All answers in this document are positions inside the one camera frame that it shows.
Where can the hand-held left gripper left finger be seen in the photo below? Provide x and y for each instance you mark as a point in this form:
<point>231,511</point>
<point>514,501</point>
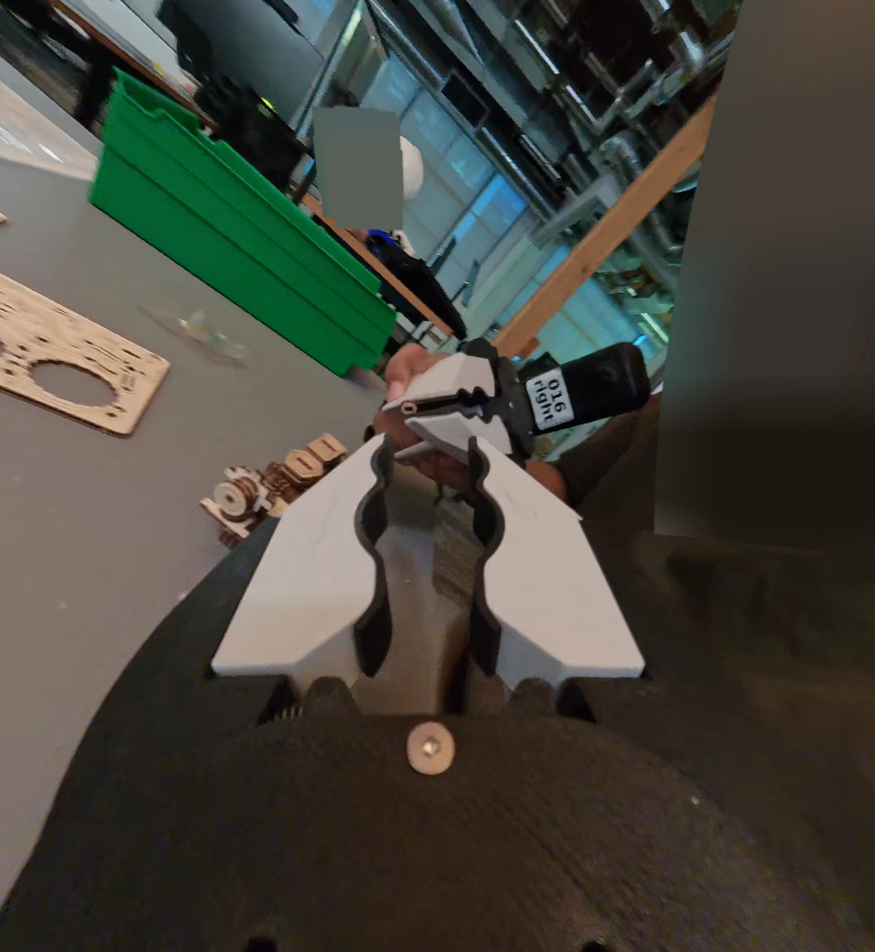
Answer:
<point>303,587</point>

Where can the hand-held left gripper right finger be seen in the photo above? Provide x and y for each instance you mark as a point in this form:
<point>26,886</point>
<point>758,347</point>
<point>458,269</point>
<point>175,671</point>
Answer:
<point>556,595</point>

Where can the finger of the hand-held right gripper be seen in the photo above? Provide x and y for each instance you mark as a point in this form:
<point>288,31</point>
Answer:
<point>467,424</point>
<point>452,379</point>

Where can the wooden puzzle model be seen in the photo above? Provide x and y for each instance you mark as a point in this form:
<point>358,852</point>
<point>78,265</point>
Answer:
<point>259,491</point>

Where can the grey desk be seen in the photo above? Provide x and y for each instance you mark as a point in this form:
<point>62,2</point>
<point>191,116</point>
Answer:
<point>73,595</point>

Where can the person's right hand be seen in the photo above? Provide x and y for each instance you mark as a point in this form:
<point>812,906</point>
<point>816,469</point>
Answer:
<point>445,468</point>

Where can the background wooden table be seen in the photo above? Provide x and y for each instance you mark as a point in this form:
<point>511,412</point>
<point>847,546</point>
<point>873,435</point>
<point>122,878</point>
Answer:
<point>378,260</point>

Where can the wooden beam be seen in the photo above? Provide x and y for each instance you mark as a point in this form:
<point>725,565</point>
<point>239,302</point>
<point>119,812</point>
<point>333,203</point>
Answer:
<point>608,223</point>

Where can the small clear plastic bag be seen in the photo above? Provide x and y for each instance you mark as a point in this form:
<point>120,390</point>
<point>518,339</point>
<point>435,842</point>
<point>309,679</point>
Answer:
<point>199,335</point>

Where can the green bin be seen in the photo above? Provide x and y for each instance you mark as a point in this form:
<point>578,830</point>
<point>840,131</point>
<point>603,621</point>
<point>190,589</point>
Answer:
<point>222,223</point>

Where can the wooden sheet with round holes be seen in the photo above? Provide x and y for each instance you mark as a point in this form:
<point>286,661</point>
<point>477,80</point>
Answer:
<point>6,349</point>

